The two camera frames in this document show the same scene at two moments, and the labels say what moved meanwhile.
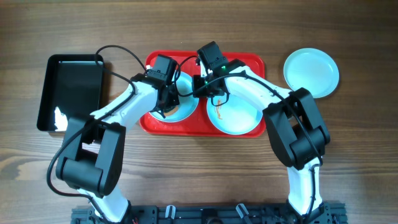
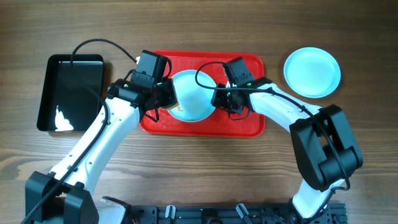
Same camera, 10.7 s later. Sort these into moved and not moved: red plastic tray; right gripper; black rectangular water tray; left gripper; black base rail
Moved: right gripper
Not moved: red plastic tray; black base rail; left gripper; black rectangular water tray
